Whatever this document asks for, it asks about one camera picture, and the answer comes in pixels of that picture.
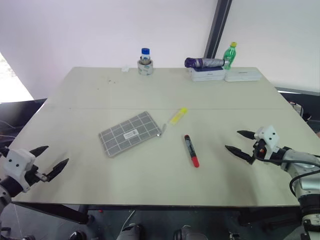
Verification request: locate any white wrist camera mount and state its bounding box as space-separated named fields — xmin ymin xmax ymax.
xmin=4 ymin=148 xmax=36 ymax=193
xmin=253 ymin=125 xmax=280 ymax=161

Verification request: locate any blue-capped clear bottle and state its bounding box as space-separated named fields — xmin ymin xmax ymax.
xmin=140 ymin=47 xmax=151 ymax=64

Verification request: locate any white tape roll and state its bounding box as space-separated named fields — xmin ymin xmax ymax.
xmin=136 ymin=58 xmax=154 ymax=76

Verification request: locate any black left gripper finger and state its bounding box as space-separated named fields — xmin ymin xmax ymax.
xmin=45 ymin=158 xmax=70 ymax=183
xmin=29 ymin=145 xmax=50 ymax=159

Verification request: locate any green plastic bottle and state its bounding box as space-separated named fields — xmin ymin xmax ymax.
xmin=222 ymin=41 xmax=238 ymax=71

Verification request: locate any white and blue box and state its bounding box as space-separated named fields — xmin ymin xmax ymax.
xmin=190 ymin=65 xmax=227 ymax=82

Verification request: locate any red and black marker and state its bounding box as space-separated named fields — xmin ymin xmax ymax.
xmin=183 ymin=134 xmax=200 ymax=168

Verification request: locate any grey checked pouch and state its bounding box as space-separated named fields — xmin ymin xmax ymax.
xmin=98 ymin=111 xmax=168 ymax=159

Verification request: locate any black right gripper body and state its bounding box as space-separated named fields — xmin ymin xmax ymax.
xmin=249 ymin=138 xmax=267 ymax=166

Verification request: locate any black side furniture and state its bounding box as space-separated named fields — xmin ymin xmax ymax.
xmin=0 ymin=97 xmax=49 ymax=151

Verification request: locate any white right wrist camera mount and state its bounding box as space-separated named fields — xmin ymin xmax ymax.
xmin=253 ymin=125 xmax=280 ymax=161

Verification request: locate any black table frame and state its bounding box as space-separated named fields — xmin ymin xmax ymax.
xmin=12 ymin=201 xmax=301 ymax=226

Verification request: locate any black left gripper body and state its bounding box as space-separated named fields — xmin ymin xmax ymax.
xmin=24 ymin=165 xmax=49 ymax=188

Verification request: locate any dark rounded shape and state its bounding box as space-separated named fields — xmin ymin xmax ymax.
xmin=69 ymin=230 xmax=88 ymax=240
xmin=116 ymin=223 xmax=145 ymax=240
xmin=173 ymin=224 xmax=201 ymax=240

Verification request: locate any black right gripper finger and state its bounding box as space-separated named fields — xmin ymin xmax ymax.
xmin=236 ymin=130 xmax=256 ymax=140
xmin=224 ymin=145 xmax=253 ymax=165

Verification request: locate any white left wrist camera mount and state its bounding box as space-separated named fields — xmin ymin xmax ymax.
xmin=4 ymin=148 xmax=36 ymax=193

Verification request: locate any purple grey folded umbrella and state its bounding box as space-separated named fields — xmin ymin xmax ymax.
xmin=184 ymin=57 xmax=226 ymax=69

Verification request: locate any yellow highlighter pen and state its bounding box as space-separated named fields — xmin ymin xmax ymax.
xmin=169 ymin=107 xmax=189 ymax=126

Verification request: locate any dark window frame post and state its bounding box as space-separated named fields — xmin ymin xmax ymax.
xmin=203 ymin=0 xmax=234 ymax=61

